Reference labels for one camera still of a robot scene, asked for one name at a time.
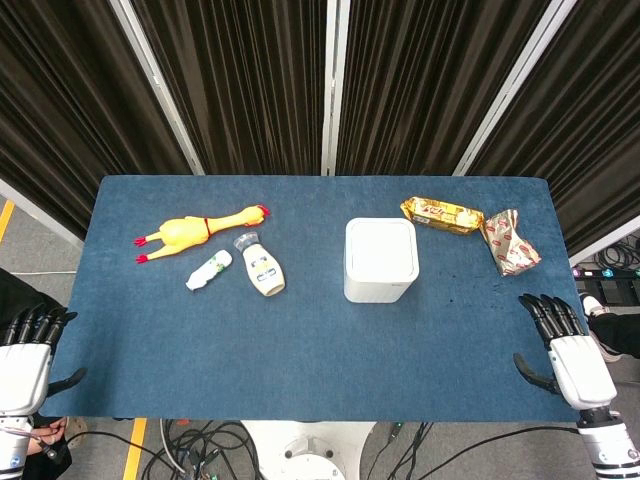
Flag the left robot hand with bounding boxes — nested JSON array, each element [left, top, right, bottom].
[[0, 304, 88, 418]]

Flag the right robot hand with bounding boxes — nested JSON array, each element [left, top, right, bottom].
[[513, 293, 618, 412]]

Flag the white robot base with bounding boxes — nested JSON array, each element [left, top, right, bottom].
[[240, 419, 376, 480]]

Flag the white square container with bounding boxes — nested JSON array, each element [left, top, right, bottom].
[[343, 216, 420, 304]]

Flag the white black shoe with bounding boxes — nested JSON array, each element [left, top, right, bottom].
[[580, 293, 610, 316]]

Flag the black power strip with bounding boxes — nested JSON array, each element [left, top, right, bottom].
[[573, 264, 640, 284]]

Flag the crumpled silver red snack wrapper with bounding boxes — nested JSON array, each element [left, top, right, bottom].
[[484, 208, 543, 278]]

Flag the golden snack package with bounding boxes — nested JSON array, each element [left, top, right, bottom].
[[399, 196, 486, 235]]

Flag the small white tube bottle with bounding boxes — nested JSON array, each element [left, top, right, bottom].
[[185, 250, 234, 292]]

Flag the yellow rubber chicken toy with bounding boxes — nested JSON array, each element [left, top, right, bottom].
[[133, 203, 272, 265]]

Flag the cream squeeze bottle clear cap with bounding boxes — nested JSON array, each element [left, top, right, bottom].
[[233, 232, 287, 298]]

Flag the blue table cloth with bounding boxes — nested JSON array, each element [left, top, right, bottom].
[[38, 174, 587, 422]]

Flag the dark brown curtain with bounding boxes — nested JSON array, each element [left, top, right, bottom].
[[0, 0, 640, 257]]

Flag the black floor cables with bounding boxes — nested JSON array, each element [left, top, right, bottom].
[[64, 418, 581, 480]]

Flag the white partition frame post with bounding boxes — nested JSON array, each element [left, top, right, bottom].
[[320, 0, 351, 176], [452, 0, 567, 177], [108, 0, 205, 176]]

